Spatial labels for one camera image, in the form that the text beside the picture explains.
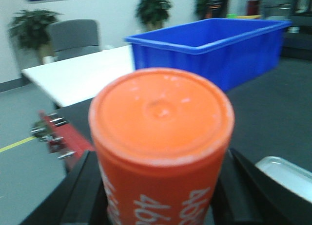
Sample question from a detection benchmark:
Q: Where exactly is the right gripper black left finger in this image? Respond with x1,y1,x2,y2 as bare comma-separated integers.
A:
21,151,110,225

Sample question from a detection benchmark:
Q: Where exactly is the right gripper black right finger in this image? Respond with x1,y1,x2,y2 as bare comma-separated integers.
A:
212,149,312,225

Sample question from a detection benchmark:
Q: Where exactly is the orange cylindrical capacitor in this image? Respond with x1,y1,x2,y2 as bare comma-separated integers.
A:
89,68,234,225

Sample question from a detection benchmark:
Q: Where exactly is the silver metal tray on conveyor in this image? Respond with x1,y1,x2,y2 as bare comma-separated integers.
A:
255,156,312,203

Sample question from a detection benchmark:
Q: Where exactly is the black conveyor belt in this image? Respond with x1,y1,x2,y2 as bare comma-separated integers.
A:
60,59,312,170

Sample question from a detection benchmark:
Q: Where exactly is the large blue conveyor bin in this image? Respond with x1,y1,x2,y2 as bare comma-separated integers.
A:
126,19,291,91

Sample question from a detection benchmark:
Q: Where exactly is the white table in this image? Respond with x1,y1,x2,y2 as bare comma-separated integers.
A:
22,45,135,108

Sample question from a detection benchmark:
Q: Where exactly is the grey office chair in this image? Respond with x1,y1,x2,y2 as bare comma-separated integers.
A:
46,19,114,62

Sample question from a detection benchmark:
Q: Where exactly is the potted plant left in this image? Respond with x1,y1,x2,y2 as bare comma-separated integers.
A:
9,9,61,58

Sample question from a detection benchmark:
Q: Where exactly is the potted plant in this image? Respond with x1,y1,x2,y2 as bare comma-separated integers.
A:
9,9,61,58
136,0,173,31

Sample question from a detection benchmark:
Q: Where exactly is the potted plant centre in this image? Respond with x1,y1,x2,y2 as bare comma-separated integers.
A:
136,0,173,31

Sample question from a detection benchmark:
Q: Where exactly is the red conveyor side frame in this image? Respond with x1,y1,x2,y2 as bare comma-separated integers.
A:
30,110,95,172

